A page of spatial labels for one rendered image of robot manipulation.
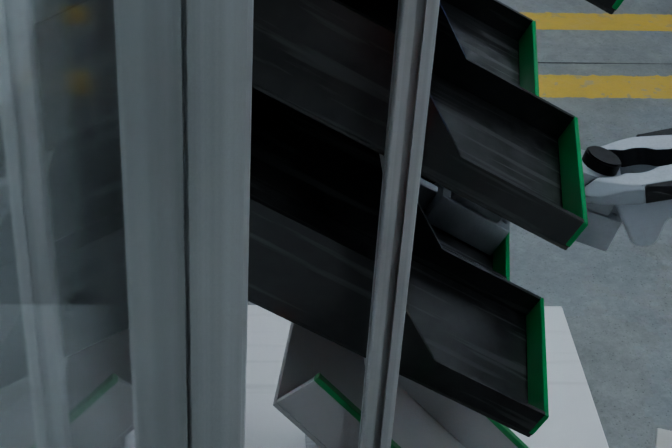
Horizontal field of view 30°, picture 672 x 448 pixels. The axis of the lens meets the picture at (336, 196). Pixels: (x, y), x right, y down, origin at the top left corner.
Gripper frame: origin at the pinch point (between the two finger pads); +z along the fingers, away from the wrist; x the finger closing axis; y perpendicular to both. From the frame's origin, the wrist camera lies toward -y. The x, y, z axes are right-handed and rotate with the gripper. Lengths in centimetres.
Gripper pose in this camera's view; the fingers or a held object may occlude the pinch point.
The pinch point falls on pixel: (588, 170)
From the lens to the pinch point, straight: 101.8
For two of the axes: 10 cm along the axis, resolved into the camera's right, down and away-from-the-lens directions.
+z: -9.8, 1.1, 1.9
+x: 1.2, -4.7, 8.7
